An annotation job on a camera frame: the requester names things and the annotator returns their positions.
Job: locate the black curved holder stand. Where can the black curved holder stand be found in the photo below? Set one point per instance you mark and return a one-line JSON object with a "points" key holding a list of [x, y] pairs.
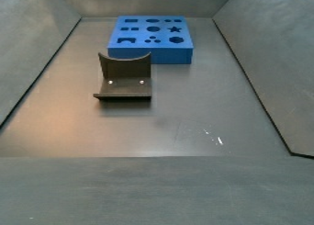
{"points": [[125, 77]]}

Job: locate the blue shape sorter block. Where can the blue shape sorter block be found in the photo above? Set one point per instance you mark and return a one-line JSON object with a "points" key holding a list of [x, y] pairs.
{"points": [[160, 35]]}

